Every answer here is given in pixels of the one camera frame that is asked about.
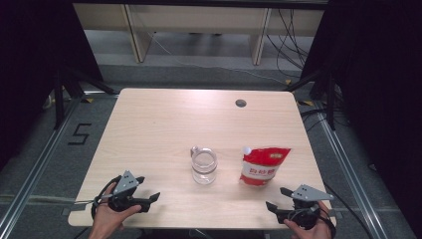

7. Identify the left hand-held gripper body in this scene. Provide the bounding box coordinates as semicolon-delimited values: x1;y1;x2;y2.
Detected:
108;169;150;213

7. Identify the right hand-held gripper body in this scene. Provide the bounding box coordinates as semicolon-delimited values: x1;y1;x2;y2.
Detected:
276;184;334;230

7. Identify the red and white sugar pouch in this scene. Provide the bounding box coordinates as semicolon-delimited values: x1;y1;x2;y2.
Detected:
239;145;293;188

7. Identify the clear glass jar with lid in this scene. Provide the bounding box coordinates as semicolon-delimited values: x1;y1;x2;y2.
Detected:
190;144;219;186

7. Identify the person's left hand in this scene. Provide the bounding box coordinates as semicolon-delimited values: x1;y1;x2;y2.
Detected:
94;182;142;230

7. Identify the person's right hand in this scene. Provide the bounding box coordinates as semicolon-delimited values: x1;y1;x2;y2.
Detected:
284;201;332;239

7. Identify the black metal stand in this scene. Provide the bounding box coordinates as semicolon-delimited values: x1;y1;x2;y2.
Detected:
53;66;117;131
284;69;336;131

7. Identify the black curtain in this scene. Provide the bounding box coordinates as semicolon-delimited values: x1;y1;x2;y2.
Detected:
300;0;422;233
0;0;105;170

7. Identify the beige wooden shelf unit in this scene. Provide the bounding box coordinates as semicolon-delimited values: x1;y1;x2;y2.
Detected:
73;3;324;66

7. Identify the black wrist strap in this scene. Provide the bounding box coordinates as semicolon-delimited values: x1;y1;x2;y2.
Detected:
91;174;122;221

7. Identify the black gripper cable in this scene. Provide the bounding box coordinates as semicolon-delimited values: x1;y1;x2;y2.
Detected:
318;206;336;239

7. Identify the thin grey cord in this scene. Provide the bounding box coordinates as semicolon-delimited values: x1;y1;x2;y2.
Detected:
73;195;112;205

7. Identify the metal floor rail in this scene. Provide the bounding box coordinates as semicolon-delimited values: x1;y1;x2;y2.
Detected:
317;109;380;239
0;96;82;231

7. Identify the black floor cable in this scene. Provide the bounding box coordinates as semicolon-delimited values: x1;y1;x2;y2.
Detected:
322;181;376;239

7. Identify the bundle of black cables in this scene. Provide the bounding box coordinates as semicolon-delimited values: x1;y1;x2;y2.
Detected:
266;8;320;80

